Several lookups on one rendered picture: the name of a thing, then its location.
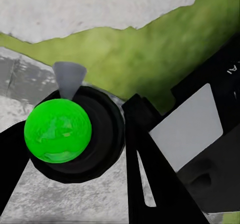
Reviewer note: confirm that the insectifuge atomizer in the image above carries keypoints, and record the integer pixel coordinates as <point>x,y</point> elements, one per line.
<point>76,133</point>

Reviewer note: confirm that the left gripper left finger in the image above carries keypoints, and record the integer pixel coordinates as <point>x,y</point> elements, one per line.
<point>13,161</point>

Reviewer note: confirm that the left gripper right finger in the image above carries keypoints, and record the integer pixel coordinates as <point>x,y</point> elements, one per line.
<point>174,204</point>

